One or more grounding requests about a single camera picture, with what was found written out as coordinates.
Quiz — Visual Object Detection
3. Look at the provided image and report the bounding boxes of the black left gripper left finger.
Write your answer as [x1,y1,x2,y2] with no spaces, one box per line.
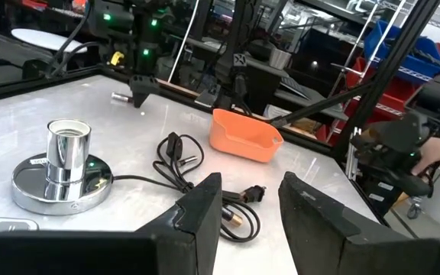
[134,171,224,275]

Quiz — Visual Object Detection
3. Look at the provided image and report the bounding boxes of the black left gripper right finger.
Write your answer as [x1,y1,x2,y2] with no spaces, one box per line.
[279,170,362,275]

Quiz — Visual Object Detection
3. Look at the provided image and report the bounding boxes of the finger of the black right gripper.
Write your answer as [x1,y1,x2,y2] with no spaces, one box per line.
[128,74,160,109]

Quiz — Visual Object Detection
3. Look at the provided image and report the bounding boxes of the white tube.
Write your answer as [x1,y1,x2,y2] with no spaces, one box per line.
[167,0,200,83]

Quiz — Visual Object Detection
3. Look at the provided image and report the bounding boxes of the orange plastic bin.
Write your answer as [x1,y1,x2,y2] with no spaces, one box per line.
[208,108,285,164]

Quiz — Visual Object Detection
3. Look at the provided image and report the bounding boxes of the white round side table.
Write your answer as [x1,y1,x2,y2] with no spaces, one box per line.
[10,28,88,54]

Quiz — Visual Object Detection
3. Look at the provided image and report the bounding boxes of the chrome lamp socket base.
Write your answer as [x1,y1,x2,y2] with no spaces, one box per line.
[11,118,114,217]

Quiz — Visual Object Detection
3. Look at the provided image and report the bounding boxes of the grey metal cup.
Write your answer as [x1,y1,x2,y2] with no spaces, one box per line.
[268,47,293,70]

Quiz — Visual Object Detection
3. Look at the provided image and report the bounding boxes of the person's hand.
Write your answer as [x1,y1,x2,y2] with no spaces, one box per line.
[410,136,440,176]

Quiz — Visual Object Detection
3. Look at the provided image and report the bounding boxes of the red storage bin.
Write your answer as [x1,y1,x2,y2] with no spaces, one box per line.
[344,41,440,146]

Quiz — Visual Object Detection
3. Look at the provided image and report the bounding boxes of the grey desk calculator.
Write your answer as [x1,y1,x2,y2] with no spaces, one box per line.
[0,215,40,241]

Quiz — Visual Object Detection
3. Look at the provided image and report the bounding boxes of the blue storage bin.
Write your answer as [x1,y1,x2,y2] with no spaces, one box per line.
[364,19,440,79]

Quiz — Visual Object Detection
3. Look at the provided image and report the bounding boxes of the black socket power cord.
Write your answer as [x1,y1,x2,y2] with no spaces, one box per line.
[112,131,267,244]

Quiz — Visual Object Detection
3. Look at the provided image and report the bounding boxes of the black arm base cable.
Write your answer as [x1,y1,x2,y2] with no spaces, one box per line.
[21,0,102,81]

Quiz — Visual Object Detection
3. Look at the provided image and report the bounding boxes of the black stand post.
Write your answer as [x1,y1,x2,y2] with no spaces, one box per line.
[214,0,259,112]

